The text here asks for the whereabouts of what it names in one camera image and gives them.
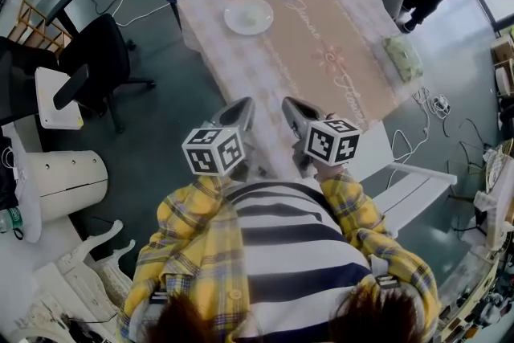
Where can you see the white ornate dressing table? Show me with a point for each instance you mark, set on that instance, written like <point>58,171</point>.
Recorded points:
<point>48,305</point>

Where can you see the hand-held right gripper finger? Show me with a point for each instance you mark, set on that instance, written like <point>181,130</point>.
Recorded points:
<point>299,112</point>

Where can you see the person's torso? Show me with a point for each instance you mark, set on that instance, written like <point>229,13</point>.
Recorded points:
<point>289,253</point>

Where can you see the white power strip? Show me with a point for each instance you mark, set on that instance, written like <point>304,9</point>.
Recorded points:
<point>441,103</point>

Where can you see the table with checkered tablecloth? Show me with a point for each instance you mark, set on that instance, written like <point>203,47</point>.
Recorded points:
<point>281,64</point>

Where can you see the person's left forearm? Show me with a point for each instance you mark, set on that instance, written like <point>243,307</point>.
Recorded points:
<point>192,209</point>

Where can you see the white flat board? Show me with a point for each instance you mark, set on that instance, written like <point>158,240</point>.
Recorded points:
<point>48,92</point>

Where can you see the green label water bottle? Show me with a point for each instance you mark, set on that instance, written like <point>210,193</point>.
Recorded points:
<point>10,219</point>

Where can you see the cardboard box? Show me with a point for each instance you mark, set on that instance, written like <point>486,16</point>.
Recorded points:
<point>504,64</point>

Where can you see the wooden shelf frame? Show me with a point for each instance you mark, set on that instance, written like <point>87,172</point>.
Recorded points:
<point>36,28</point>

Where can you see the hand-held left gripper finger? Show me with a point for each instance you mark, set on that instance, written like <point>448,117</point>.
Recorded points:
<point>241,110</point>

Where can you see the black office chair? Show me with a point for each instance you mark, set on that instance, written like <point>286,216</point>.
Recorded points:
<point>100,52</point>

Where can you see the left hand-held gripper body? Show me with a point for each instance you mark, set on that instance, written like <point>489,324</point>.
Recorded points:
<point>213,152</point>

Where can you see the green patterned tissue pack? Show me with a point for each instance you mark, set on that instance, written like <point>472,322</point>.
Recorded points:
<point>403,58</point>

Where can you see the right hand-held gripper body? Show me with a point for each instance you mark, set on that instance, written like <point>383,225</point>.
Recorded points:
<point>331,140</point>

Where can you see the black bag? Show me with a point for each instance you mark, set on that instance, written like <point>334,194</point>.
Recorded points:
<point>8,172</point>

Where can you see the white round plate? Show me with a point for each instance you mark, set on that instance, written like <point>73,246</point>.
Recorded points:
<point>237,22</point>

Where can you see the white ornate chair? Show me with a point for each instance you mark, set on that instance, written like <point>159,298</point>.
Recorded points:
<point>108,273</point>

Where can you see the person's right forearm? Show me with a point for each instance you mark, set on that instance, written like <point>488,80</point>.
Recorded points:
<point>349,205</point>

